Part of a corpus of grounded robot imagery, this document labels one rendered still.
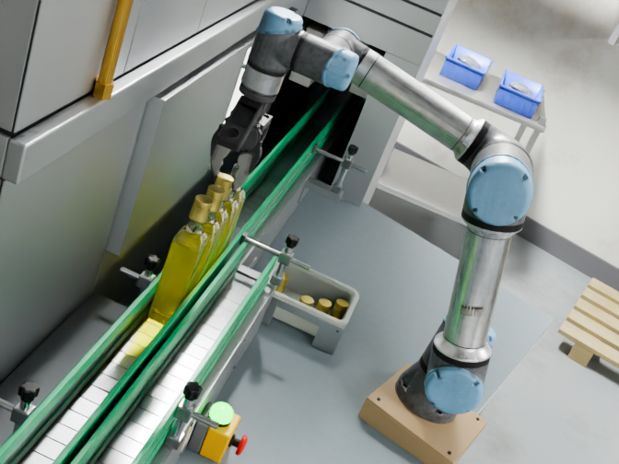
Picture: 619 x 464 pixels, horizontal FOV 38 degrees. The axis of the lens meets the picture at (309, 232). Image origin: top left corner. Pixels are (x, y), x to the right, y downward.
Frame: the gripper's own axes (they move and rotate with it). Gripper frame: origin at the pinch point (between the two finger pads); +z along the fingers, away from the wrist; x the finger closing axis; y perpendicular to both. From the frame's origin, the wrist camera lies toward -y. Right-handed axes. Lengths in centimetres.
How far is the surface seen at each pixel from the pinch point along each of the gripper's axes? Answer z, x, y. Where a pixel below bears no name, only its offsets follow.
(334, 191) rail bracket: 30, -16, 79
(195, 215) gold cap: 2.1, 0.4, -13.5
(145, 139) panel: -8.3, 13.5, -13.6
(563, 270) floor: 118, -132, 293
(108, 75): -28, 14, -39
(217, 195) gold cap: -0.5, -1.1, -7.4
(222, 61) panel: -16.6, 11.8, 16.8
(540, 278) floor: 117, -119, 271
